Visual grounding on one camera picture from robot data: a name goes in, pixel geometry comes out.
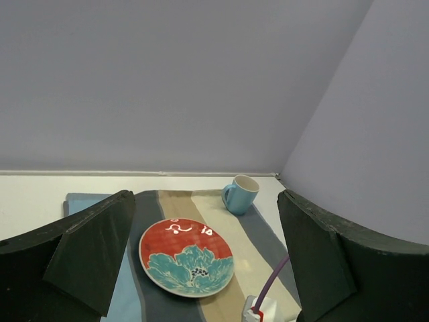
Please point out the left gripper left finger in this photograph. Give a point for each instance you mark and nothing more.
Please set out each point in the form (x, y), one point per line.
(67, 268)

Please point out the red plate with teal flower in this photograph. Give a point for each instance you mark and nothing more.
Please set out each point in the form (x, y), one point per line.
(186, 258)

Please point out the light blue mug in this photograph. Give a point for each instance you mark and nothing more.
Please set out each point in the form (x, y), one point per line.
(240, 194)

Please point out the striped cloth placemat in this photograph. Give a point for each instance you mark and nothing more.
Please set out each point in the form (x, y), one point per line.
(255, 247)

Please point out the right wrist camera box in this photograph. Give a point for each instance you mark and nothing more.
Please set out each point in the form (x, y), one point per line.
(268, 311)

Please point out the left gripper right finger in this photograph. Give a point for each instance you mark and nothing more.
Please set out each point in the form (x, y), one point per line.
(346, 272)

